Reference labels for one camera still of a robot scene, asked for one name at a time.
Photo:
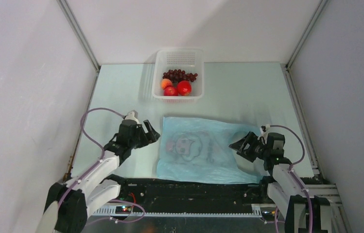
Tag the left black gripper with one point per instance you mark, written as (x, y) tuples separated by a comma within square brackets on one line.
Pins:
[(151, 136)]

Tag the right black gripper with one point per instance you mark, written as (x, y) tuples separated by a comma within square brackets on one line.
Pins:
[(251, 139)]

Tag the light blue plastic bag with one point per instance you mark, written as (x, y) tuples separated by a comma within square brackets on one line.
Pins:
[(197, 150)]

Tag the small red fake apple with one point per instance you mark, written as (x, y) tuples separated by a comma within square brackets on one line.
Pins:
[(170, 91)]

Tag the orange fake peach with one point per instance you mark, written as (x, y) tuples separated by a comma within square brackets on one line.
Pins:
[(166, 83)]

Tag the large red fake apple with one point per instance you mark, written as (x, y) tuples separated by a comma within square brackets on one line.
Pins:
[(184, 88)]

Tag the red fake grape bunch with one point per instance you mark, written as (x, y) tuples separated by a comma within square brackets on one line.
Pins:
[(177, 75)]

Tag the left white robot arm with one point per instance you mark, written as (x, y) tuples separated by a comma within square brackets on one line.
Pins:
[(70, 204)]

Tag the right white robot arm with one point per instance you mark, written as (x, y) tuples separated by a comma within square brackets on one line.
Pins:
[(303, 212)]

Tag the white perforated plastic basket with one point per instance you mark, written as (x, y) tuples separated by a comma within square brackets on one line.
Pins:
[(190, 60)]

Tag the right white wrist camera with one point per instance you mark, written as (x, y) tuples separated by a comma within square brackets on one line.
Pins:
[(264, 130)]

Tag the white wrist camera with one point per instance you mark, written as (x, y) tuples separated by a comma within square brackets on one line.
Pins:
[(264, 130), (132, 115)]

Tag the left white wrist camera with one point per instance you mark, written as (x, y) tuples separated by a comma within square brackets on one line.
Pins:
[(132, 115)]

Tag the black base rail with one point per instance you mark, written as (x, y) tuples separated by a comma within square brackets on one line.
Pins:
[(157, 197)]

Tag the right aluminium frame post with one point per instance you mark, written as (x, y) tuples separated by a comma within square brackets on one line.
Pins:
[(306, 32)]

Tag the aluminium frame post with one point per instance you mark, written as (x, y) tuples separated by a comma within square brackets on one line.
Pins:
[(74, 24), (306, 32)]

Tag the left aluminium frame post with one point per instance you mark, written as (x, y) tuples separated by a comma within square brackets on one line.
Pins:
[(74, 24)]

